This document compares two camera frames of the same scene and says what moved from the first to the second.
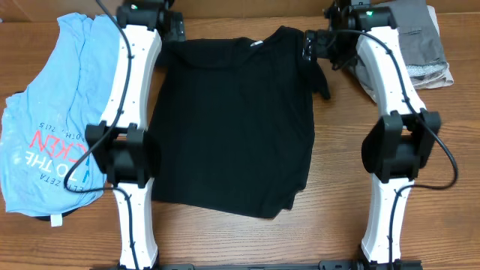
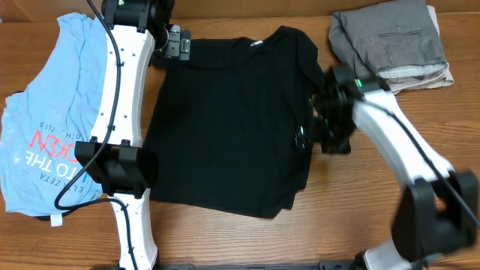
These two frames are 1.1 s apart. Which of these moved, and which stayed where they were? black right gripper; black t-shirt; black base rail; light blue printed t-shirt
Moved: black right gripper
Stayed: light blue printed t-shirt; black base rail; black t-shirt
